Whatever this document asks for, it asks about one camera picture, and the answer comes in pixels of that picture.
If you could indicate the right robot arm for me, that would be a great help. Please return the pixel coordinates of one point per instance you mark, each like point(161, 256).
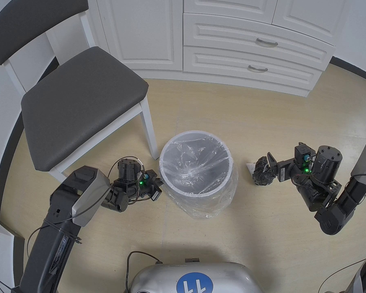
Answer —
point(335, 212)

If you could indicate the white wardrobe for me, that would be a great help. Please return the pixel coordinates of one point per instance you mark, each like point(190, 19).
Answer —
point(231, 26)

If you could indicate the grey and white chair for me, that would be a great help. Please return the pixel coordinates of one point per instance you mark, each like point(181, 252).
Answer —
point(79, 102)

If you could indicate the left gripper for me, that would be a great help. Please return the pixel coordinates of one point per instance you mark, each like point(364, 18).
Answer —
point(155, 191)

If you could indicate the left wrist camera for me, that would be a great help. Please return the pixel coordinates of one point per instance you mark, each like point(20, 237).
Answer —
point(149, 177)

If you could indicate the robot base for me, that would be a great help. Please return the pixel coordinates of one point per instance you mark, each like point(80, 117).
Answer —
point(195, 278)

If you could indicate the clear plastic bag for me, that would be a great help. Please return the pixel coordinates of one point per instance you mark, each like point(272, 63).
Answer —
point(198, 166)

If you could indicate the white trash bin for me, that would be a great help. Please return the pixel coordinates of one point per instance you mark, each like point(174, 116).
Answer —
point(170, 182)

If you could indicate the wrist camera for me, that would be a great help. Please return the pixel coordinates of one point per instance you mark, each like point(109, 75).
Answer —
point(303, 154)
point(149, 177)

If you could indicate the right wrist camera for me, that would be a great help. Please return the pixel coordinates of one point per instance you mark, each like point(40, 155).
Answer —
point(303, 154)

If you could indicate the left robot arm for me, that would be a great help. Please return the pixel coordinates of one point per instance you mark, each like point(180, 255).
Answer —
point(61, 212)

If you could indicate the black plastic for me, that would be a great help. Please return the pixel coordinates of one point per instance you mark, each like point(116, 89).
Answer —
point(263, 172)

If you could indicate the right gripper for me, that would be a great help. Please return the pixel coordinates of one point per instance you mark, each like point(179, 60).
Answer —
point(289, 168)

